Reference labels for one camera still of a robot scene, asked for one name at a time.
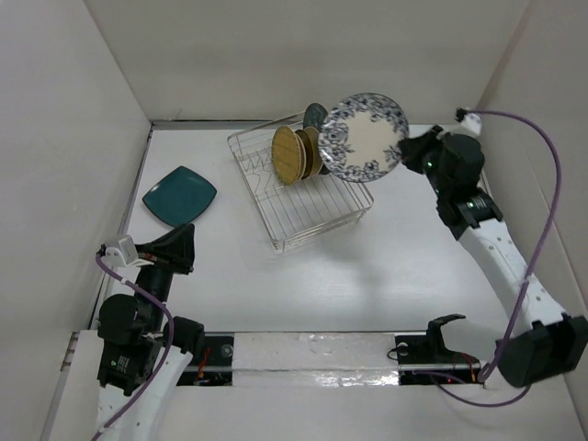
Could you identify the plain cream plate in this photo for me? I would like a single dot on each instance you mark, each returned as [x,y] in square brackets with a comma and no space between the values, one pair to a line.
[317,164]

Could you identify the brown gold patterned plate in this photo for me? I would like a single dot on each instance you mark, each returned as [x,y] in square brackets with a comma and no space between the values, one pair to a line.
[309,153]

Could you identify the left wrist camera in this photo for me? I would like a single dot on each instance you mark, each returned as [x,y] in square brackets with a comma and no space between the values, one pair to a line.
[120,251]

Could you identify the wire dish rack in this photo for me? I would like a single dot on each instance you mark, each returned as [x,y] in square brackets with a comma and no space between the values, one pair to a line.
[293,214]

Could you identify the cream plate with characters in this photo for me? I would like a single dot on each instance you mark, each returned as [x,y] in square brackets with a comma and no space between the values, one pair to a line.
[302,157]

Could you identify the blue floral white plate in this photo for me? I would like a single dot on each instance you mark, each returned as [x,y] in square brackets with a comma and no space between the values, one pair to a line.
[359,138]

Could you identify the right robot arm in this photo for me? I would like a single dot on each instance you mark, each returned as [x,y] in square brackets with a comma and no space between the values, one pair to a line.
[541,340]

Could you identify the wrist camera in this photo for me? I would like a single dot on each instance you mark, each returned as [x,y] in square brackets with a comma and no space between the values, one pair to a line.
[469,123]
[120,251]

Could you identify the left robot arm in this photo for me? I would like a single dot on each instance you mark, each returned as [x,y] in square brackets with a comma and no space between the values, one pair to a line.
[145,347]

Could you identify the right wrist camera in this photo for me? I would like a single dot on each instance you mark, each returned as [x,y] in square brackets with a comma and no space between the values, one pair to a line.
[469,123]

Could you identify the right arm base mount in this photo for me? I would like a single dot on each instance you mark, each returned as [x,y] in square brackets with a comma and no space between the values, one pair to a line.
[423,358]

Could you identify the round teal plate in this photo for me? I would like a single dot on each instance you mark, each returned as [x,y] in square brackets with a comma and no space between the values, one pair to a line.
[314,116]

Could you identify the yellow plate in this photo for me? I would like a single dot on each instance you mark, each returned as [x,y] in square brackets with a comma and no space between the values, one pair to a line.
[285,155]

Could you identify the square teal plate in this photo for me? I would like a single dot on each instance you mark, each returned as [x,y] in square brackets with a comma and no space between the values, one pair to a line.
[180,197]

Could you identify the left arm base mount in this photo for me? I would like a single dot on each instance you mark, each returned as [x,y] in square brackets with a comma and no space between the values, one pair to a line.
[213,367]

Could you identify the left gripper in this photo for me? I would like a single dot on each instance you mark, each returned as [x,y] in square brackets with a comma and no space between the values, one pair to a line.
[174,250]

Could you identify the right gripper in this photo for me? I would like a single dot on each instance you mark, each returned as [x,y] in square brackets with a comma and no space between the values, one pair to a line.
[415,148]

